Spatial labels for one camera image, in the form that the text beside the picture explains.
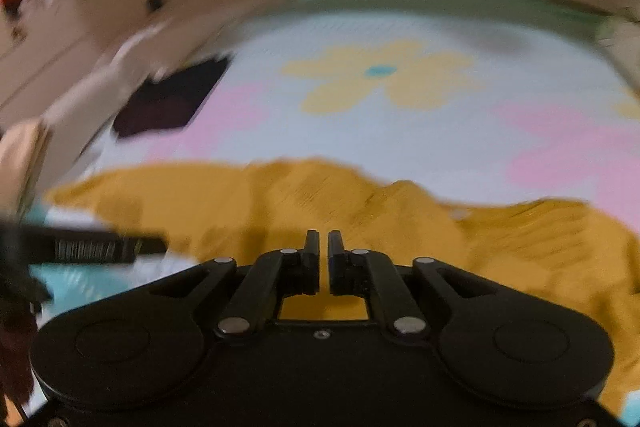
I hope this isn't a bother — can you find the floral pastel bed blanket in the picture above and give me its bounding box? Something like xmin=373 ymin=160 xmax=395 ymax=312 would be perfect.
xmin=39 ymin=0 xmax=639 ymax=317

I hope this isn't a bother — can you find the dark maroon folded garment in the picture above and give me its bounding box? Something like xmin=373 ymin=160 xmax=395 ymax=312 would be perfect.
xmin=112 ymin=55 xmax=232 ymax=140

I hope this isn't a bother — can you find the mustard yellow knit garment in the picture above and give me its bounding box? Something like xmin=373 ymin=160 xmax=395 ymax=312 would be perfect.
xmin=44 ymin=159 xmax=639 ymax=412

